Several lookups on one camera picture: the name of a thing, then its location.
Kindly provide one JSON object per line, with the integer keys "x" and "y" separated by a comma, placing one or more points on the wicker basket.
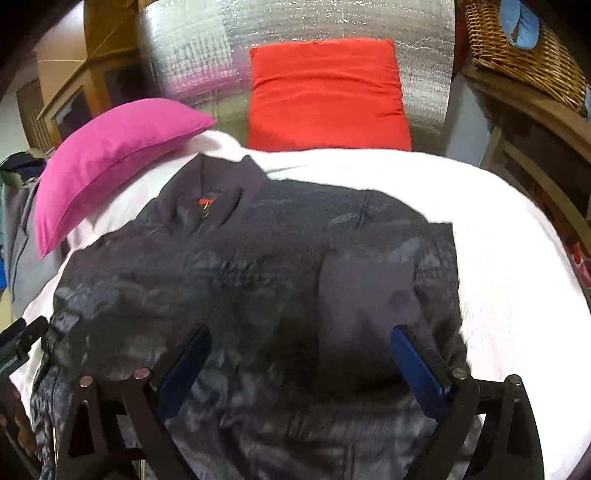
{"x": 531, "y": 64}

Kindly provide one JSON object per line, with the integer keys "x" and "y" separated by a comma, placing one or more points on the person's left hand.
{"x": 21, "y": 424}

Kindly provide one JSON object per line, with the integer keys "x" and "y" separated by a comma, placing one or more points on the black puffer jacket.
{"x": 258, "y": 277}

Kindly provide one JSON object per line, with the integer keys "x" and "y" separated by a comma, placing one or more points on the light blue cloth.
{"x": 521, "y": 27}

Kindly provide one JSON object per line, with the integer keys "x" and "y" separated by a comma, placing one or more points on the pink pillow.
{"x": 115, "y": 157}

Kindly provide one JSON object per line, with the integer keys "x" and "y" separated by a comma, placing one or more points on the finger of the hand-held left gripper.
{"x": 23, "y": 332}

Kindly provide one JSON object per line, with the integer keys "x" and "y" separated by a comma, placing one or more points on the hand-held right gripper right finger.
{"x": 415, "y": 369}

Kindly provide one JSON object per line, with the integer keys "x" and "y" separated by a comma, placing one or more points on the white bed sheet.
{"x": 508, "y": 277}

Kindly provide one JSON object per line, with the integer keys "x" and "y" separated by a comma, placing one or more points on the silver foil insulation mat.
{"x": 194, "y": 55}

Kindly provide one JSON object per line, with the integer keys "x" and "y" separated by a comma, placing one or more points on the grey garment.
{"x": 23, "y": 258}

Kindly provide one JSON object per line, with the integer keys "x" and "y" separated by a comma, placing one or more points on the wooden shelf rack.
{"x": 545, "y": 110}

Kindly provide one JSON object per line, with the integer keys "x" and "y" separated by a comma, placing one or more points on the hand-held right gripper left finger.
{"x": 184, "y": 369}

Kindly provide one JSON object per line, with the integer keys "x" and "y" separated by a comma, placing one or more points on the red pillow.
{"x": 323, "y": 97}

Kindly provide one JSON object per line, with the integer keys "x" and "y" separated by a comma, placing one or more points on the wooden cabinet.
{"x": 111, "y": 23}

